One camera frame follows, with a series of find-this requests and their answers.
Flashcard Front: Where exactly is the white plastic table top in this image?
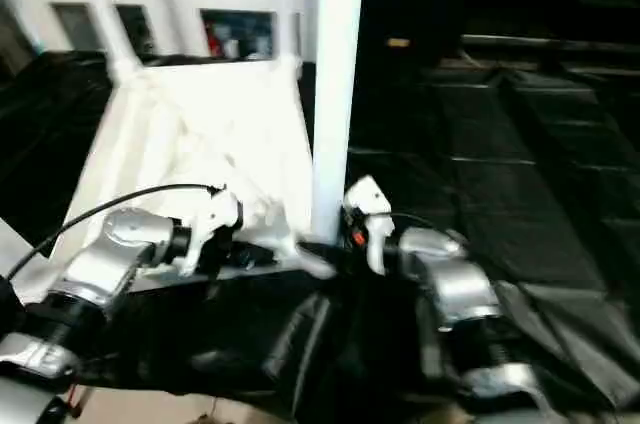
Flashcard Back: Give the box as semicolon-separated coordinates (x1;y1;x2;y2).
19;56;337;295

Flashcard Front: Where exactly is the black plastic mat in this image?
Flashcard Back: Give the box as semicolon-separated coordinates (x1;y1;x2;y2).
0;48;640;415

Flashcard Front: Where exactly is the black case with yellow label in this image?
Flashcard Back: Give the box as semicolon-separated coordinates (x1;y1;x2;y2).
362;0;464;70

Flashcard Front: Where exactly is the long grey metal bar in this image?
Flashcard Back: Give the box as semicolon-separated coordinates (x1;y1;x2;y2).
462;34;640;53

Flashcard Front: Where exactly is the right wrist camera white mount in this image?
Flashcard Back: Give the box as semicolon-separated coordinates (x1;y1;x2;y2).
343;174;396;276

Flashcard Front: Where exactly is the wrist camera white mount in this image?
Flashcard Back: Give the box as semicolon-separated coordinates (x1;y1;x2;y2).
179;188;246;276
343;174;396;276

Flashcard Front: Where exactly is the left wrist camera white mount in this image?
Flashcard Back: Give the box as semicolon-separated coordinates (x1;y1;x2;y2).
179;188;246;276

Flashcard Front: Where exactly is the black left wrist camera cable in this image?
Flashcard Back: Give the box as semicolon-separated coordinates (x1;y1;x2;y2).
7;183;229;278

